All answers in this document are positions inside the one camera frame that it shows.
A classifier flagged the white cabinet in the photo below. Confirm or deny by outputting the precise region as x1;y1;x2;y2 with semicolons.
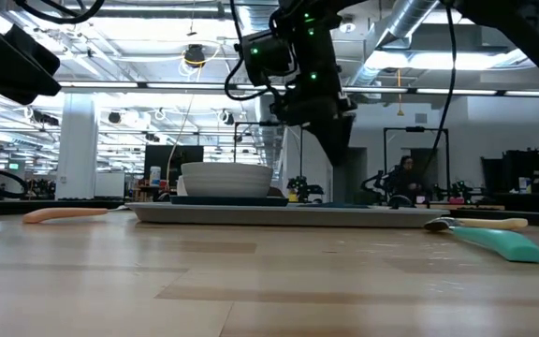
94;171;125;198

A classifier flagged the silver ventilation duct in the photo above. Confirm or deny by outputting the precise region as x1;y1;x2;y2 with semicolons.
348;0;439;88

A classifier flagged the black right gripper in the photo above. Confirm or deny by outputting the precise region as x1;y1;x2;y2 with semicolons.
270;69;359;167

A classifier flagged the person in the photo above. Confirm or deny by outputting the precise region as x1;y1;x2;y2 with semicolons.
385;155;423;207

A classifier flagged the black right gripper cable loop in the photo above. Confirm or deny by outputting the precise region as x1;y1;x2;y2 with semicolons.
224;0;281;102

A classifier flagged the black ceiling cable reel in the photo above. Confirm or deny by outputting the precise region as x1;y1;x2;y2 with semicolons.
183;43;207;69

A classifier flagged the white pillar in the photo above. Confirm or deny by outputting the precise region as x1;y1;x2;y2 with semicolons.
55;93;99;201

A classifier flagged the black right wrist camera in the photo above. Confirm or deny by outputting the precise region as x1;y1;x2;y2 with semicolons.
240;30;295;79

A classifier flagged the grey serving tray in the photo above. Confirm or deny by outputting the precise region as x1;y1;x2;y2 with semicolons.
125;201;449;229

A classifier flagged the yellow hanging pendant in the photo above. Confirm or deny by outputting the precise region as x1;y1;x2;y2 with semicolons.
395;68;405;117

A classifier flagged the dark navy plate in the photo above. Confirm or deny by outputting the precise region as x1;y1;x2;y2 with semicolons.
169;195;289;208

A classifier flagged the teal handled metal spoon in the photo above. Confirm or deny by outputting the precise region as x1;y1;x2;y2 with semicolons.
423;216;539;264

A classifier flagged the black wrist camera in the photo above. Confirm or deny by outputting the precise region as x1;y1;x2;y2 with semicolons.
11;22;61;79
240;30;295;79

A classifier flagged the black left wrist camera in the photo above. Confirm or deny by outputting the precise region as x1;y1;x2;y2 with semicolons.
11;22;61;79

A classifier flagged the black monitor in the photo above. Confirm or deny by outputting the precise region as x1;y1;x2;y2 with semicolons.
143;144;204;188

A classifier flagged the cream handled cutlery piece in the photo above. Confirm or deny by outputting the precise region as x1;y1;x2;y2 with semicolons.
456;217;529;231

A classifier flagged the grey door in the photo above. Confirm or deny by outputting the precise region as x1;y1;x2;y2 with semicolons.
332;147;368;203

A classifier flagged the white ribbed bowl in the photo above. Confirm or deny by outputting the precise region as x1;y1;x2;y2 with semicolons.
180;161;274;198

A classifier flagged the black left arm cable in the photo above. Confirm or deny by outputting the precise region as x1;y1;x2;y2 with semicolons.
14;0;107;25

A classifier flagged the black metal frame stand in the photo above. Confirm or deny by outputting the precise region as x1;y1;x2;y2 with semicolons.
383;125;451;202
233;120;283;165

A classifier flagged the peach handled cutlery piece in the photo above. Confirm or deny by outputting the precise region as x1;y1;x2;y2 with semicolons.
22;204;131;225

